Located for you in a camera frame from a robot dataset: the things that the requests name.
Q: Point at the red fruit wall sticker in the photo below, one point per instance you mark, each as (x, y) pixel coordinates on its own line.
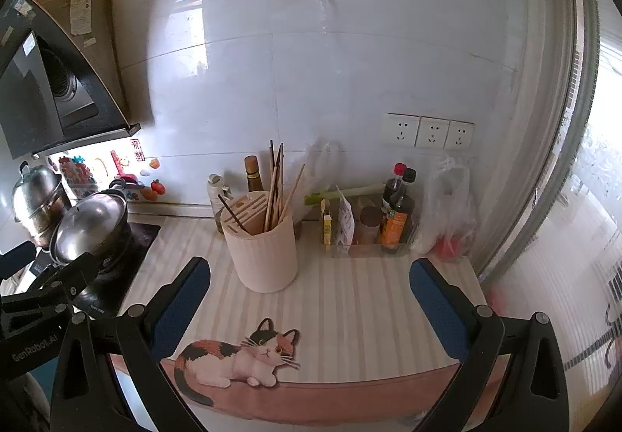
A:
(158, 187)

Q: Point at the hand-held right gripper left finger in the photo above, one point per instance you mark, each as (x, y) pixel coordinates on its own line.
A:
(180, 305)

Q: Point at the orange fruit wall sticker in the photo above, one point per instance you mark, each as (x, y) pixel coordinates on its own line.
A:
(154, 164)

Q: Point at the clear plastic bag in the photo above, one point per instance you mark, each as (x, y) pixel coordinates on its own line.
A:
(320, 174)

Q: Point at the dark bottle gold cap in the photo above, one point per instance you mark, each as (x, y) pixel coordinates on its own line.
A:
(252, 169)

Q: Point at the dark bottle orange label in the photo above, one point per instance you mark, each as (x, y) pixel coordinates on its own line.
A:
(394, 228)

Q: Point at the aluminium window frame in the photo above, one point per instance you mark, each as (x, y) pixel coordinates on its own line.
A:
(544, 121)

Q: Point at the yellow box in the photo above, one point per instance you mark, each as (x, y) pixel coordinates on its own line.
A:
(326, 228)

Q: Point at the bundle of mixed chopsticks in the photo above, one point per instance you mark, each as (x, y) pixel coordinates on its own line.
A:
(274, 189)

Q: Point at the black range hood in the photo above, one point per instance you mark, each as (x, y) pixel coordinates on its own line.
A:
(39, 87)

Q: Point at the striped cat print mat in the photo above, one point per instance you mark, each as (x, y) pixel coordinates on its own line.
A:
(350, 305)

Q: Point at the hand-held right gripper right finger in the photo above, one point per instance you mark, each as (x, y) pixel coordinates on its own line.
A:
(437, 310)

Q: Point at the light wooden chopstick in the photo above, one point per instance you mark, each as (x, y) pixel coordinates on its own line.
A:
(294, 189)

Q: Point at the white paper label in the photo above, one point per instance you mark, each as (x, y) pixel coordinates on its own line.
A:
(81, 14)

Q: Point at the dark bottle red cap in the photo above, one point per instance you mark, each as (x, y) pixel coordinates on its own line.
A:
(399, 168)

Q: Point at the white printed pot pink knob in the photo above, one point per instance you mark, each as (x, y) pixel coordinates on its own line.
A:
(133, 193)

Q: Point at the white printed paper packet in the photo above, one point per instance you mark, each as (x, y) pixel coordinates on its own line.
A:
(346, 218)

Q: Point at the black stove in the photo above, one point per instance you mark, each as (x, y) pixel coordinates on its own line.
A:
(136, 257)

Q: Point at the steel pot with lid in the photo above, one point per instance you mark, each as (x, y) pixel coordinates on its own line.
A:
(39, 198)

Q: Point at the beige ribbed utensil holder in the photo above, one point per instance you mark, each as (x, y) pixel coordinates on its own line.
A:
(262, 257)

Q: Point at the brown range hood chimney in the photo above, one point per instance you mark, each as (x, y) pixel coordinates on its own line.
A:
(97, 33)

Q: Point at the white plastic bag red contents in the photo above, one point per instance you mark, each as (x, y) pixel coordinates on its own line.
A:
(447, 208)

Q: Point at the clear plastic tray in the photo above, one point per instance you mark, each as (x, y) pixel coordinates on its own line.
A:
(359, 251)

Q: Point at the dark chopstick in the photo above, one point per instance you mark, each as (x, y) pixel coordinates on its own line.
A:
(233, 214)

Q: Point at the oil bottle white cap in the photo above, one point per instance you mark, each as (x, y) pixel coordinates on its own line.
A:
(214, 189)

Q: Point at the white wall socket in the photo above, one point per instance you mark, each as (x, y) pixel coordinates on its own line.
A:
(432, 133)
(459, 135)
(401, 130)

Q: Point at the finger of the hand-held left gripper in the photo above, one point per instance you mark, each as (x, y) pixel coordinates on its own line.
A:
(68, 286)

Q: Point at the green leek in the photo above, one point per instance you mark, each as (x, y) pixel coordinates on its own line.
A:
(350, 191)

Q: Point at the red square wall decal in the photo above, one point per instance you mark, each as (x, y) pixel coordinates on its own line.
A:
(134, 148)

